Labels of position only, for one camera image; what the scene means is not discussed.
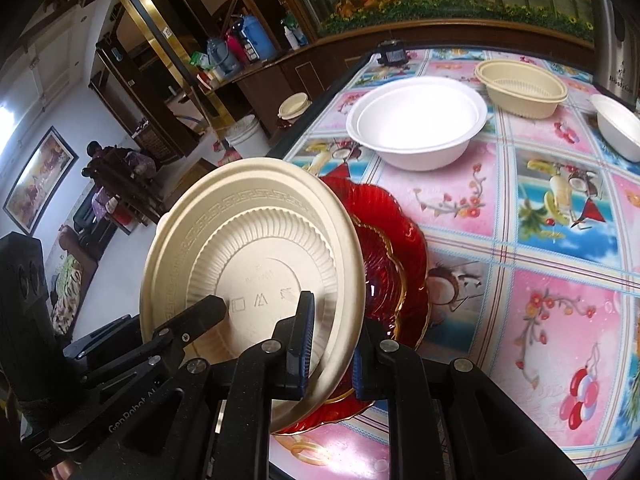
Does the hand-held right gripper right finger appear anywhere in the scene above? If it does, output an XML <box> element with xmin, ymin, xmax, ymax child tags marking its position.
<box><xmin>352</xmin><ymin>320</ymin><xmax>586</xmax><ymax>480</ymax></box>

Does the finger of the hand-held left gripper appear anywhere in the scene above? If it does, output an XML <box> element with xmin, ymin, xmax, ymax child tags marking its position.
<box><xmin>62</xmin><ymin>314</ymin><xmax>133</xmax><ymax>361</ymax></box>
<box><xmin>150</xmin><ymin>294</ymin><xmax>228</xmax><ymax>361</ymax></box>

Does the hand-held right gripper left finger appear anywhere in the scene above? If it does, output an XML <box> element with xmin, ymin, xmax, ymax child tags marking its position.
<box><xmin>215</xmin><ymin>292</ymin><xmax>316</xmax><ymax>480</ymax></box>

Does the beige plastic bowl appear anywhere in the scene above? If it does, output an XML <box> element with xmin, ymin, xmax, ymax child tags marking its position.
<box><xmin>141</xmin><ymin>158</ymin><xmax>366</xmax><ymax>423</ymax></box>
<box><xmin>474</xmin><ymin>59</ymin><xmax>569</xmax><ymax>120</ymax></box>

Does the red plate with round label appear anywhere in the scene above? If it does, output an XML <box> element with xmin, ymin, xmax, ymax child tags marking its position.
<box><xmin>325</xmin><ymin>212</ymin><xmax>403</xmax><ymax>403</ymax></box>

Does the red plate with gold print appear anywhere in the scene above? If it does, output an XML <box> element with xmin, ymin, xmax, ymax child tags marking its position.
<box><xmin>272</xmin><ymin>175</ymin><xmax>432</xmax><ymax>436</ymax></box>

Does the large white bowl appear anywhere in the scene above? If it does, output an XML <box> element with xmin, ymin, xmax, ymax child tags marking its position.
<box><xmin>346</xmin><ymin>76</ymin><xmax>488</xmax><ymax>171</ymax></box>

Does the small white bowl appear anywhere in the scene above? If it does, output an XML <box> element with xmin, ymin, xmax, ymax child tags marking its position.
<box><xmin>590</xmin><ymin>94</ymin><xmax>640</xmax><ymax>163</ymax></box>

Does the printed blanket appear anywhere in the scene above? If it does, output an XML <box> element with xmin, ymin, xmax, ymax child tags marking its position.
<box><xmin>47</xmin><ymin>225</ymin><xmax>98</xmax><ymax>336</ymax></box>

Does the wooden chair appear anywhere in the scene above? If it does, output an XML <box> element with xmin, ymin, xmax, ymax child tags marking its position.
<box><xmin>97</xmin><ymin>147</ymin><xmax>166</xmax><ymax>228</ymax></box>

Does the white plastic bucket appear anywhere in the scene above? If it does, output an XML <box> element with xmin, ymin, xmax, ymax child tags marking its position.
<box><xmin>223</xmin><ymin>114</ymin><xmax>273</xmax><ymax>163</ymax></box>

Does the light blue plastic jug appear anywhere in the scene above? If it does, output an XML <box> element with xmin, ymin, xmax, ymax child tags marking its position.
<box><xmin>206</xmin><ymin>37</ymin><xmax>238</xmax><ymax>75</ymax></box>

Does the red bottle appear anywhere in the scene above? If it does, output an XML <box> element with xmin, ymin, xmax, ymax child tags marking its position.
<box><xmin>225</xmin><ymin>30</ymin><xmax>246</xmax><ymax>63</ymax></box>

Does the dark wooden cabinet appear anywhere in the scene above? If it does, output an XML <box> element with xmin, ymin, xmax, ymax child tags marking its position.
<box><xmin>165</xmin><ymin>25</ymin><xmax>381</xmax><ymax>161</ymax></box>

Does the blue thermos bottle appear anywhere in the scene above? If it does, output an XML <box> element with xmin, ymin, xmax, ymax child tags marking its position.
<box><xmin>241</xmin><ymin>14</ymin><xmax>277</xmax><ymax>61</ymax></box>

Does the small black device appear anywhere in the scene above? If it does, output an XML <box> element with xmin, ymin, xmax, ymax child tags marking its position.
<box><xmin>377</xmin><ymin>39</ymin><xmax>408</xmax><ymax>67</ymax></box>

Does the stainless steel thermos jug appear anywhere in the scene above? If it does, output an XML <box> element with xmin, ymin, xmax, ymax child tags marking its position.
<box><xmin>587</xmin><ymin>0</ymin><xmax>640</xmax><ymax>106</ymax></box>

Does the framed wall picture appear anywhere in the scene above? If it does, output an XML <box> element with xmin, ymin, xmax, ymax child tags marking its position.
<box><xmin>2</xmin><ymin>126</ymin><xmax>80</xmax><ymax>235</ymax></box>

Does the golden door frame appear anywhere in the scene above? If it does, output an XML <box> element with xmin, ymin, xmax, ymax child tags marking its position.
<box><xmin>109</xmin><ymin>0</ymin><xmax>236</xmax><ymax>126</ymax></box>

